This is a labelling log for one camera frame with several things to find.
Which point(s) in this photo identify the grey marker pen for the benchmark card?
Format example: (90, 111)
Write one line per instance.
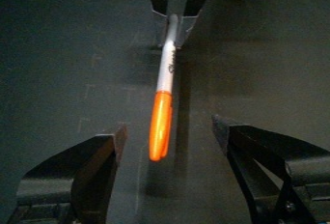
(160, 121)

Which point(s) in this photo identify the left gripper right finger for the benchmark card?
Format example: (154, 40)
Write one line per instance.
(266, 157)

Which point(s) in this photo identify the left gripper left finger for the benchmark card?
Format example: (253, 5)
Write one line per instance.
(92, 173)

